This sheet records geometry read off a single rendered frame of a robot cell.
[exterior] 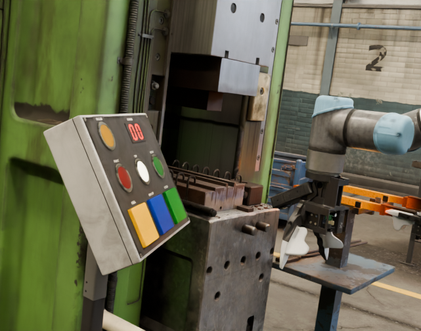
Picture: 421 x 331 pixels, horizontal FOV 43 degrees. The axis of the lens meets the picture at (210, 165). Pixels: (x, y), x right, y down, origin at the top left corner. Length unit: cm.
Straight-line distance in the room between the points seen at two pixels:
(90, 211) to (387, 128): 55
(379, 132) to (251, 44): 72
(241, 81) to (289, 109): 826
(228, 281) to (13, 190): 71
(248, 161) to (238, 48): 52
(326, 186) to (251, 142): 89
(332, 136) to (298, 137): 870
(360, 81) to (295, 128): 141
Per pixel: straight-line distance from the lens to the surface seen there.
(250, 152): 196
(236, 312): 175
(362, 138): 103
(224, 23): 152
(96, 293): 120
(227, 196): 164
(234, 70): 157
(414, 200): 201
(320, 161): 107
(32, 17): 172
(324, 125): 107
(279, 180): 537
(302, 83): 977
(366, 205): 180
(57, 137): 99
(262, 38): 168
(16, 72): 170
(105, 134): 101
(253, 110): 190
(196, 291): 158
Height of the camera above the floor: 127
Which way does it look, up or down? 8 degrees down
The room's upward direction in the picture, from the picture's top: 7 degrees clockwise
